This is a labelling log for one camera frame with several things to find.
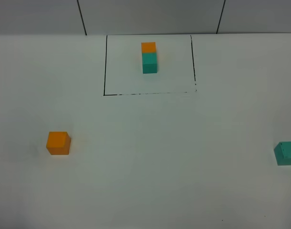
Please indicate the teal template cube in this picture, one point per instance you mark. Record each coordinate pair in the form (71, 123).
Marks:
(149, 63)

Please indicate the orange template cube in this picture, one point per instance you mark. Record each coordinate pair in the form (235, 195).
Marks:
(148, 47)

